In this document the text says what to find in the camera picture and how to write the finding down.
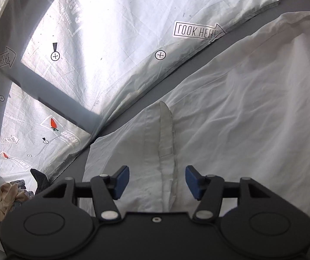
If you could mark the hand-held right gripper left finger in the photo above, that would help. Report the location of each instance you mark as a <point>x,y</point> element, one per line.
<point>121,182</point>

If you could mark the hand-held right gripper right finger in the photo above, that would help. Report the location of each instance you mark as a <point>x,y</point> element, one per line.
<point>193,182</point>

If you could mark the white shirt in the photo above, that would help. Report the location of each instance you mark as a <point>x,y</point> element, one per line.
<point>238,113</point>

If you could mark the dark cloth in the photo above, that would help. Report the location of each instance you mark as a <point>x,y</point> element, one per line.
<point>41,181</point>

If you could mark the blue denim jeans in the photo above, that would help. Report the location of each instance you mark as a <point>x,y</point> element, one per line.
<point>22,187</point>

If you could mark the grey mattress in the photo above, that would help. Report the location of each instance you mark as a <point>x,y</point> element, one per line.
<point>195,66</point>

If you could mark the beige garment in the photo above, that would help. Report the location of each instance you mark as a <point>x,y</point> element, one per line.
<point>3,203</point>

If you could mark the white printed bed sheet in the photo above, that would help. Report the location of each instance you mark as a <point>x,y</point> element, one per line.
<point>111,46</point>

